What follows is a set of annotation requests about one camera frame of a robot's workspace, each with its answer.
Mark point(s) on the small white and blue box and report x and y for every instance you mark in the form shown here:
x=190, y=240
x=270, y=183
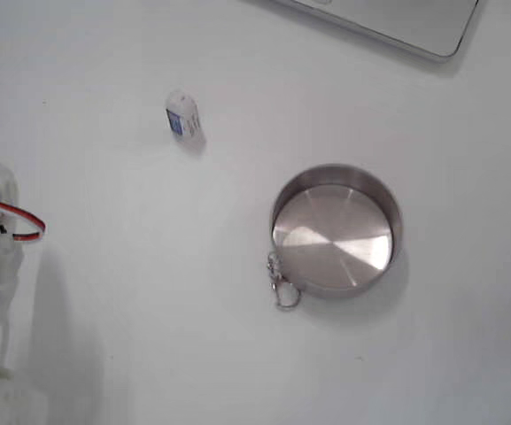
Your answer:
x=180, y=119

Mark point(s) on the silver laptop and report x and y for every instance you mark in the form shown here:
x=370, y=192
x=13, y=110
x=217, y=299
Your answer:
x=392, y=22

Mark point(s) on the round metal bowl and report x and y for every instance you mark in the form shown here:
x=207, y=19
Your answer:
x=335, y=239

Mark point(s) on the metal keyring clasp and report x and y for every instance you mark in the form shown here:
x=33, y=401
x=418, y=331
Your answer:
x=274, y=266

